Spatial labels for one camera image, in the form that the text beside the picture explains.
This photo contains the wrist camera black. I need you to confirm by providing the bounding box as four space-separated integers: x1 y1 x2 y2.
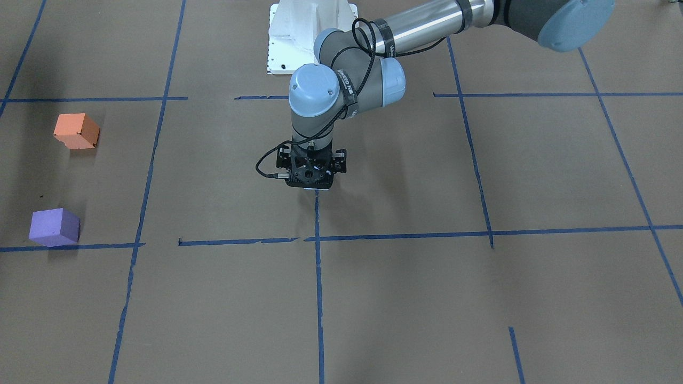
276 145 348 178

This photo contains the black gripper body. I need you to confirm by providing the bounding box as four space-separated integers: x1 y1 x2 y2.
285 143 334 189

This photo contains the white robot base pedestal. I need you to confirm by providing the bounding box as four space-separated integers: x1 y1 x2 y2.
267 1 359 75

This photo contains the purple foam block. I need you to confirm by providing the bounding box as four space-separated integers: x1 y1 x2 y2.
28 207 80 247

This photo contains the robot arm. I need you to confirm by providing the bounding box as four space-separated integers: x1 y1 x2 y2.
264 1 615 190

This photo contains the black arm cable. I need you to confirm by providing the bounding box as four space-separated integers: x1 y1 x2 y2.
255 18 449 180

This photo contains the orange foam block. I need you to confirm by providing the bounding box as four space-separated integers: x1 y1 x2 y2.
53 113 100 150

